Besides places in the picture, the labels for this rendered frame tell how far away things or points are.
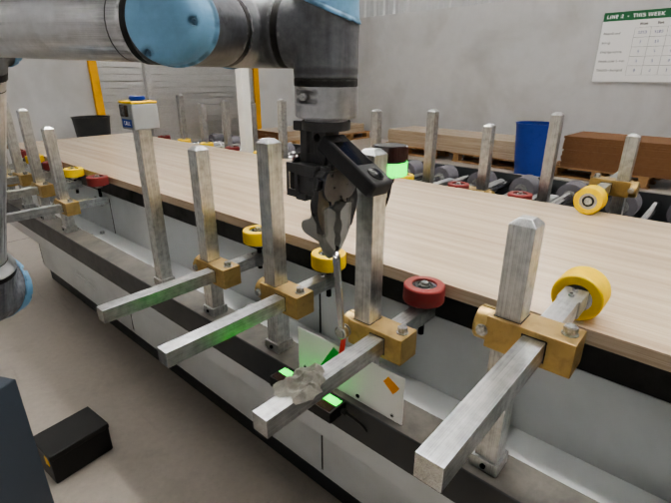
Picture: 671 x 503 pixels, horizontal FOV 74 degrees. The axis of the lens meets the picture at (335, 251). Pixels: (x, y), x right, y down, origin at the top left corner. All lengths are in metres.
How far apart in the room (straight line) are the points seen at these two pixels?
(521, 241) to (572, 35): 7.67
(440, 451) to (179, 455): 1.49
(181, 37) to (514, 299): 0.51
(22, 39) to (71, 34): 0.08
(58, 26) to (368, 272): 0.54
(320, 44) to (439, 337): 0.65
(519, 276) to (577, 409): 0.39
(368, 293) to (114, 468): 1.34
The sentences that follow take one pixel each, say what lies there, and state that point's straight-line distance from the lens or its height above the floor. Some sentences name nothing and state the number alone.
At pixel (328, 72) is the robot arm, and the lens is 0.63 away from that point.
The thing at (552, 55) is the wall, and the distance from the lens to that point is 8.30.
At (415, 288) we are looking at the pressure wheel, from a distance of 0.86.
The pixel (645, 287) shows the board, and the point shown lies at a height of 0.90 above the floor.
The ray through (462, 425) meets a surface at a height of 0.96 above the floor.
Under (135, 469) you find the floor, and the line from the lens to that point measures 1.88.
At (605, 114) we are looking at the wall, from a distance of 8.03.
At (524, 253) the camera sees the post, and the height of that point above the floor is 1.07.
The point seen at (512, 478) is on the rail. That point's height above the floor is 0.70.
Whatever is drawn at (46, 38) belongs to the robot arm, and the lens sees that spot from 0.71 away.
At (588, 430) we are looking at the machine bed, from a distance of 0.98.
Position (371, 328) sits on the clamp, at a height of 0.87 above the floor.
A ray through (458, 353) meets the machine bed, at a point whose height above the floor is 0.73.
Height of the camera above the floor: 1.28
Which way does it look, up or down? 21 degrees down
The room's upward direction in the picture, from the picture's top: straight up
